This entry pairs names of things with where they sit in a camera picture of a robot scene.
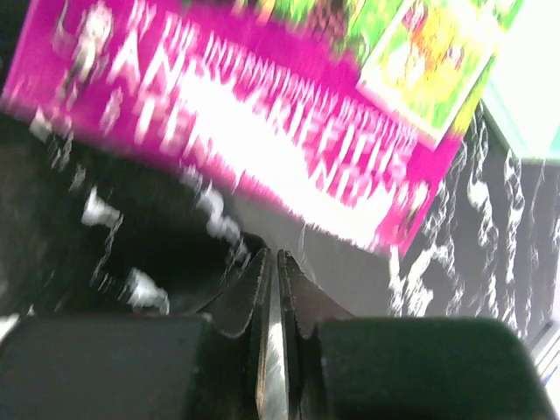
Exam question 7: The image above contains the mint green open cabinet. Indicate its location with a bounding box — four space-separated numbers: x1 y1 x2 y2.
482 0 559 164

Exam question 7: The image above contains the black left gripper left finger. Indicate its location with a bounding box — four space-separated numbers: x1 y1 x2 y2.
192 248 271 419

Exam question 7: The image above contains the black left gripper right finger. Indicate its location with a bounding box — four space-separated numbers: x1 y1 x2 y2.
277 250 354 419

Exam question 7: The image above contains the purple Treehouse book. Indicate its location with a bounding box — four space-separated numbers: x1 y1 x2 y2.
1 1 521 253

